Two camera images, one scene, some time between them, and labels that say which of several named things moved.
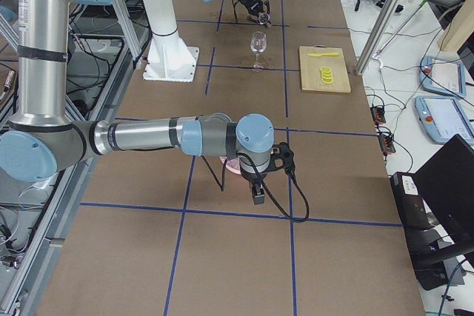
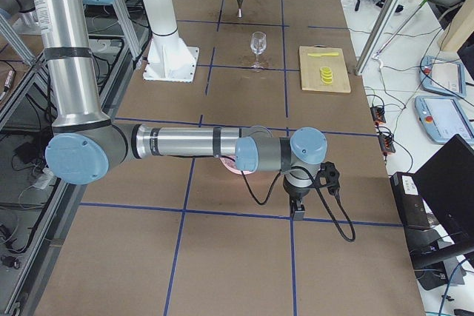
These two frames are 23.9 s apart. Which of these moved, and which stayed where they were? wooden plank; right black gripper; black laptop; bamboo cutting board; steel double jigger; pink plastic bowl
Moved: steel double jigger; right black gripper
Stayed: pink plastic bowl; bamboo cutting board; black laptop; wooden plank
